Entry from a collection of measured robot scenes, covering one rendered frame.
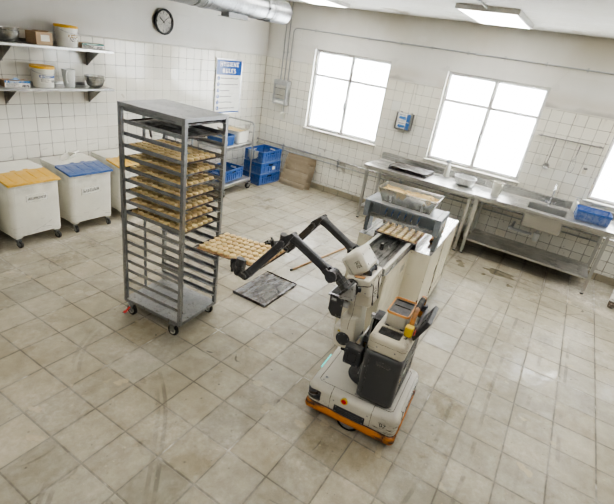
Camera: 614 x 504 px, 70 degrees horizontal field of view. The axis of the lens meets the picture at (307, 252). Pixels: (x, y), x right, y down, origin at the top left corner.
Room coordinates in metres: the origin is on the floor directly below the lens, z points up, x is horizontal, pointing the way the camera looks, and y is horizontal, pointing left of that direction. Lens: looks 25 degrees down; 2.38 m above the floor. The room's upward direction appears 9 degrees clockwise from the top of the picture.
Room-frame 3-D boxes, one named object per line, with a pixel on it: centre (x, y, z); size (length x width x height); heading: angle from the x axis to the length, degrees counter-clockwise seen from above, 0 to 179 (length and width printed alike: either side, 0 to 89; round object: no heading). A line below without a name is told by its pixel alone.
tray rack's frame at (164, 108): (3.31, 1.14, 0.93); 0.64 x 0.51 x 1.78; 66
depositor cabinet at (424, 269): (4.36, -1.06, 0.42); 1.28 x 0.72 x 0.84; 155
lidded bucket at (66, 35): (5.10, 2.96, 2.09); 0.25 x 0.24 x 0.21; 62
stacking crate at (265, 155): (7.85, 1.07, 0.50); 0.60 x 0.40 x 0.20; 154
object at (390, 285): (3.47, -0.64, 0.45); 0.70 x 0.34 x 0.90; 155
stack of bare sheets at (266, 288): (4.00, 0.37, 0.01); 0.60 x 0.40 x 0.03; 153
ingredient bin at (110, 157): (5.46, 2.54, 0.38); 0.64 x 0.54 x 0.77; 59
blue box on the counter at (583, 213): (5.56, -3.57, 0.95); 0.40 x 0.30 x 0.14; 65
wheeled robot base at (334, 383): (2.54, -0.58, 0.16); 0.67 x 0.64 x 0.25; 66
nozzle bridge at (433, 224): (3.93, -0.86, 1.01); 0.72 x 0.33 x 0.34; 65
